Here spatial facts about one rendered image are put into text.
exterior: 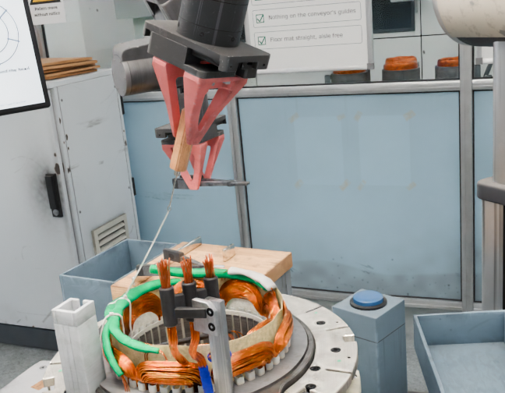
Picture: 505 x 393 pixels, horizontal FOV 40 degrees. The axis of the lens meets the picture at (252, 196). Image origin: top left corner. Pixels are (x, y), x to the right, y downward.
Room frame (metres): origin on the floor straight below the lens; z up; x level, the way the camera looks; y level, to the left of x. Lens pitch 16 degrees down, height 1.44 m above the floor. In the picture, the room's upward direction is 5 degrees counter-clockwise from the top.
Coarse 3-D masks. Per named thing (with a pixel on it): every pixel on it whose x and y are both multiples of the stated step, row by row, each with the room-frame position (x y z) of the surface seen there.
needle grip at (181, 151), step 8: (184, 112) 0.64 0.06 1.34; (184, 120) 0.64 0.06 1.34; (184, 128) 0.64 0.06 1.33; (176, 136) 0.65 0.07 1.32; (184, 136) 0.64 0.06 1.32; (176, 144) 0.65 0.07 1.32; (184, 144) 0.65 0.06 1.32; (176, 152) 0.65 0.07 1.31; (184, 152) 0.65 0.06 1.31; (176, 160) 0.65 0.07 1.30; (184, 160) 0.65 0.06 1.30; (176, 168) 0.65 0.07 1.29; (184, 168) 0.65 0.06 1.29
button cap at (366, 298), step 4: (356, 292) 0.88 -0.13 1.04; (360, 292) 0.88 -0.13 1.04; (364, 292) 0.88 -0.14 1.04; (368, 292) 0.88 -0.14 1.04; (372, 292) 0.87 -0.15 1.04; (376, 292) 0.87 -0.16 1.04; (356, 296) 0.87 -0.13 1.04; (360, 296) 0.87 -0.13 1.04; (364, 296) 0.86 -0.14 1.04; (368, 296) 0.86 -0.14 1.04; (372, 296) 0.86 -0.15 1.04; (376, 296) 0.86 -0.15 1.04; (380, 296) 0.86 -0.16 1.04; (356, 300) 0.86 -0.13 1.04; (360, 300) 0.86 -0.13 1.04; (364, 300) 0.85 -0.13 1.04; (368, 300) 0.85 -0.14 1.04; (372, 300) 0.85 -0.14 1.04; (376, 300) 0.85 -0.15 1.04; (380, 300) 0.86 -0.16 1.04; (360, 304) 0.85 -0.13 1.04; (364, 304) 0.85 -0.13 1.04; (368, 304) 0.85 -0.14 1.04; (372, 304) 0.85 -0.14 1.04; (376, 304) 0.85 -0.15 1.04
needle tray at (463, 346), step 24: (456, 312) 0.75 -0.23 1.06; (480, 312) 0.75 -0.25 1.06; (504, 312) 0.74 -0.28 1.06; (432, 336) 0.75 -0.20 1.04; (456, 336) 0.75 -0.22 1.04; (480, 336) 0.75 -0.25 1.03; (504, 336) 0.74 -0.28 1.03; (432, 360) 0.65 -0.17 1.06; (456, 360) 0.71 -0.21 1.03; (480, 360) 0.71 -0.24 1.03; (504, 360) 0.70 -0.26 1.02; (432, 384) 0.64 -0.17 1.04; (456, 384) 0.66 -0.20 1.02; (480, 384) 0.66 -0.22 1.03; (504, 384) 0.65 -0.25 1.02
